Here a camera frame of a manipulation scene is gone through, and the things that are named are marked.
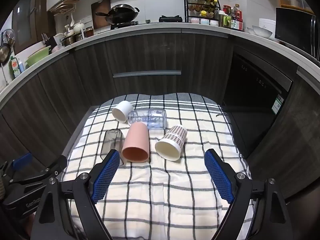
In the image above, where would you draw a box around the knife block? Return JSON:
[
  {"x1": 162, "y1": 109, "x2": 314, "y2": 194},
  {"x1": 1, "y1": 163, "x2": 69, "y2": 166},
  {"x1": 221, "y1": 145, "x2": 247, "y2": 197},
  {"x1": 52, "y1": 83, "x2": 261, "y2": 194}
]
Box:
[{"x1": 41, "y1": 33, "x2": 54, "y2": 48}]

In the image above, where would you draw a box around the black spice rack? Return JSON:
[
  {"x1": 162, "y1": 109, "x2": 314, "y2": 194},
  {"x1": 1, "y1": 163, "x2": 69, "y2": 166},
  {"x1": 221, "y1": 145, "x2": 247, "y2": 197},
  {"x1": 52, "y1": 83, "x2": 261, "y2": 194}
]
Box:
[{"x1": 184, "y1": 0, "x2": 221, "y2": 24}]

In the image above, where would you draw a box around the pink cup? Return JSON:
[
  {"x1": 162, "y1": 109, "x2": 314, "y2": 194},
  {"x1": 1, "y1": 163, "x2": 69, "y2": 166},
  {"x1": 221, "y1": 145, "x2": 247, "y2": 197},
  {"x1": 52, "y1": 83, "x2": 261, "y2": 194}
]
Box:
[{"x1": 121, "y1": 122, "x2": 150, "y2": 163}]

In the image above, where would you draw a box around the dark sauce bottle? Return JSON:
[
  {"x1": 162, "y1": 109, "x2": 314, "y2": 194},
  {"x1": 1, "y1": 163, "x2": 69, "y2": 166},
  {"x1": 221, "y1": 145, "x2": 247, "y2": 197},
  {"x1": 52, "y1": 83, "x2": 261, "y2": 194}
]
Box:
[{"x1": 231, "y1": 4, "x2": 244, "y2": 30}]

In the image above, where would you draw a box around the plaid cup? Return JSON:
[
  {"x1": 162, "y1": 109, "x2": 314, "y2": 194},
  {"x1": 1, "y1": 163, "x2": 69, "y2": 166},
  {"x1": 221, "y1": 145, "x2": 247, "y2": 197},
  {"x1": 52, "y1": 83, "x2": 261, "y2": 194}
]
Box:
[{"x1": 155, "y1": 124, "x2": 188, "y2": 162}]

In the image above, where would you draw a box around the checked cloth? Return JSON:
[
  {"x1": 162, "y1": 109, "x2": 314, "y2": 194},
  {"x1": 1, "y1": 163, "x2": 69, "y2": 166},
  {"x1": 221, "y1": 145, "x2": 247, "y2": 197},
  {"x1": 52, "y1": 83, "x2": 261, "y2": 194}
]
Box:
[{"x1": 59, "y1": 93, "x2": 252, "y2": 240}]

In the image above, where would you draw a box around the black dishwasher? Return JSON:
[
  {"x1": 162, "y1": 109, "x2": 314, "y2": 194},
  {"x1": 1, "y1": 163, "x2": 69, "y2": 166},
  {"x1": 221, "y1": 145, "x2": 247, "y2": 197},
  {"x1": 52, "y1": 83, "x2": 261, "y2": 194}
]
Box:
[{"x1": 222, "y1": 52, "x2": 294, "y2": 132}]

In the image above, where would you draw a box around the gas stove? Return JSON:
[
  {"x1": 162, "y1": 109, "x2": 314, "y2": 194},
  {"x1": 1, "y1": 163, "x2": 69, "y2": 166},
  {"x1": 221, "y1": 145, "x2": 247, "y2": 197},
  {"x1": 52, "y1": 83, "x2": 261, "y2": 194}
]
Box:
[{"x1": 109, "y1": 14, "x2": 184, "y2": 30}]

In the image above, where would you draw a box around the hanging frying pan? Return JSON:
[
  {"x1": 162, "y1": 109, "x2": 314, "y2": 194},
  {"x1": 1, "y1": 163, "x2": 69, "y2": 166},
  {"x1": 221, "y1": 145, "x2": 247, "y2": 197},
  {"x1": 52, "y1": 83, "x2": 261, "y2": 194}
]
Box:
[{"x1": 0, "y1": 28, "x2": 16, "y2": 66}]

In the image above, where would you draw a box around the white kettle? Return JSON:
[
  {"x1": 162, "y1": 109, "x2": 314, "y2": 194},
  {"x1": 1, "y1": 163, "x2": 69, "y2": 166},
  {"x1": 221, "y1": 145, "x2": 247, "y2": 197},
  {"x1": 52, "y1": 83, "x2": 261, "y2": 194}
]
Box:
[{"x1": 53, "y1": 33, "x2": 66, "y2": 48}]

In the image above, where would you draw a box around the green basin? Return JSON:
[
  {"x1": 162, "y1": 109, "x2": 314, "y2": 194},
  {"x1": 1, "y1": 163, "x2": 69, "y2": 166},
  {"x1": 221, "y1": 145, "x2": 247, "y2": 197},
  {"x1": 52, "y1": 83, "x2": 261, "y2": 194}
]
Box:
[{"x1": 25, "y1": 45, "x2": 52, "y2": 68}]

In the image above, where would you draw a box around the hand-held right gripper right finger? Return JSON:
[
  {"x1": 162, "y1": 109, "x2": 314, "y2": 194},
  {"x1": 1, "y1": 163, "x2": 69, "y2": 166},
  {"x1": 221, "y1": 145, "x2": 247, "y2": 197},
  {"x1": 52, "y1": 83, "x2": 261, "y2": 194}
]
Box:
[{"x1": 204, "y1": 149, "x2": 293, "y2": 240}]

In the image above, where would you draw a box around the large white bowl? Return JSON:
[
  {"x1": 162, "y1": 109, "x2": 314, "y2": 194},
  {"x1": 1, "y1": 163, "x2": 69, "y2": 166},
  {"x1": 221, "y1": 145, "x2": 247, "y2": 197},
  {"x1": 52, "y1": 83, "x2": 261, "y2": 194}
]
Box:
[{"x1": 252, "y1": 25, "x2": 273, "y2": 39}]

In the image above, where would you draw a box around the clear glass cup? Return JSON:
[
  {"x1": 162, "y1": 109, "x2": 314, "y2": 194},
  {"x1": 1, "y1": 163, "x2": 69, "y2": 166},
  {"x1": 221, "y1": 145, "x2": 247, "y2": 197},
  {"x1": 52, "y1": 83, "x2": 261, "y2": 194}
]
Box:
[{"x1": 127, "y1": 108, "x2": 168, "y2": 131}]

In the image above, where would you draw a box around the black microwave oven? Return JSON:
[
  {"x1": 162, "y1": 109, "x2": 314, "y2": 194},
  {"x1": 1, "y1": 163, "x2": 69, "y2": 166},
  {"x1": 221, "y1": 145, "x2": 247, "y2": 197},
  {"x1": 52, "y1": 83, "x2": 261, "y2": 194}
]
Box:
[{"x1": 274, "y1": 7, "x2": 317, "y2": 56}]

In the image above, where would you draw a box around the wall rack with boards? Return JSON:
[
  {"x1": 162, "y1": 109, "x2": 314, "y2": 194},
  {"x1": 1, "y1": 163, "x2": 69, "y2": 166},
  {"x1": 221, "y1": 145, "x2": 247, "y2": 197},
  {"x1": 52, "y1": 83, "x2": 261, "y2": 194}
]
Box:
[{"x1": 48, "y1": 0, "x2": 80, "y2": 15}]

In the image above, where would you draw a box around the white cup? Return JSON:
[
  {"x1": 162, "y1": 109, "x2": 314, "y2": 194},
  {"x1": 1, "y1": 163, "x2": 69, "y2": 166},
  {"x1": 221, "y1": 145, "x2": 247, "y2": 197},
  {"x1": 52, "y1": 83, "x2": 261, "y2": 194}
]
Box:
[{"x1": 111, "y1": 100, "x2": 134, "y2": 124}]

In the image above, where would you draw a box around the dark wooden cutting board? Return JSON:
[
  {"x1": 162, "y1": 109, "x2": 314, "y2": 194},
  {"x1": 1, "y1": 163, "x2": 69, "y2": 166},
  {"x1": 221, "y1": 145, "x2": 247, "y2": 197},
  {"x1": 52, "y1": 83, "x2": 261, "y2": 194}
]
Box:
[{"x1": 90, "y1": 0, "x2": 111, "y2": 30}]

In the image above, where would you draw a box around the transparent grey cup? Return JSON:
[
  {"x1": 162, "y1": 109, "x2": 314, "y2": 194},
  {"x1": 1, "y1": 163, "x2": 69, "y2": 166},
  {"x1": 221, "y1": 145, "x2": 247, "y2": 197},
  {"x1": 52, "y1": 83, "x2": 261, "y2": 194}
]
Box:
[{"x1": 99, "y1": 129, "x2": 125, "y2": 166}]

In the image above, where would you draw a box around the black wok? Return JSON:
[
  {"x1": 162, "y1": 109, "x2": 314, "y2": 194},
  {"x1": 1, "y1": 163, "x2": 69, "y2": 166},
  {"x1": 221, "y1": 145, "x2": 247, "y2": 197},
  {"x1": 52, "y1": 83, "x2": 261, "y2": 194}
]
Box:
[{"x1": 95, "y1": 3, "x2": 140, "y2": 25}]

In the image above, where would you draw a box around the green dish soap bottle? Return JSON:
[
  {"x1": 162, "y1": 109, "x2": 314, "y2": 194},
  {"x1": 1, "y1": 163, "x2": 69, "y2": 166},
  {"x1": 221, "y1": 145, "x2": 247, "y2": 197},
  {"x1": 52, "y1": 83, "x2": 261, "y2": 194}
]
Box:
[{"x1": 9, "y1": 56, "x2": 21, "y2": 79}]

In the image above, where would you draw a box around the steel pot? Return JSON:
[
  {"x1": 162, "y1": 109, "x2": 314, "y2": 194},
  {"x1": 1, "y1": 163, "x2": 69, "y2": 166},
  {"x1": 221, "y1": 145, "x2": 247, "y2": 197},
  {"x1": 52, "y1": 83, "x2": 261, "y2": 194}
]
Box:
[{"x1": 63, "y1": 35, "x2": 77, "y2": 47}]

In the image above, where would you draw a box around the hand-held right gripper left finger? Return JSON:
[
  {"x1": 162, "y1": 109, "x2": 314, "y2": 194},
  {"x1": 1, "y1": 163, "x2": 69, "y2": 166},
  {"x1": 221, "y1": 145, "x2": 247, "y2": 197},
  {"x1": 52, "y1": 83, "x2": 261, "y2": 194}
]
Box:
[{"x1": 30, "y1": 149, "x2": 121, "y2": 240}]

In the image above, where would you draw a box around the metal drawer handle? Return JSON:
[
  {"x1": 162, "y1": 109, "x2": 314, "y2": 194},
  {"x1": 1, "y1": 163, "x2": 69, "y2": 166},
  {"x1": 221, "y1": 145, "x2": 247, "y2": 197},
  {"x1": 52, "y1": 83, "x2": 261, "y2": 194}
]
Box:
[{"x1": 113, "y1": 70, "x2": 182, "y2": 78}]

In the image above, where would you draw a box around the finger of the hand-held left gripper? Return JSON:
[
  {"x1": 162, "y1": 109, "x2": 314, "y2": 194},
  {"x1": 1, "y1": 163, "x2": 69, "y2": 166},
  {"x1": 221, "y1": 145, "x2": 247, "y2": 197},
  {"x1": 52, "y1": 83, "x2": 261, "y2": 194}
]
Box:
[
  {"x1": 7, "y1": 155, "x2": 68, "y2": 186},
  {"x1": 0, "y1": 152, "x2": 33, "y2": 179}
]

